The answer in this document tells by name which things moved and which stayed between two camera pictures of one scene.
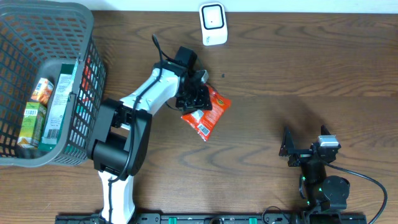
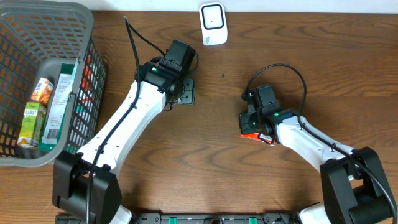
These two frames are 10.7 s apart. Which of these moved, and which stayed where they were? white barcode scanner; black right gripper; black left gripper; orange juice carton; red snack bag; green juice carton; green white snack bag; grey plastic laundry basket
Moved: black right gripper; black left gripper; red snack bag
Stayed: green juice carton; orange juice carton; grey plastic laundry basket; white barcode scanner; green white snack bag
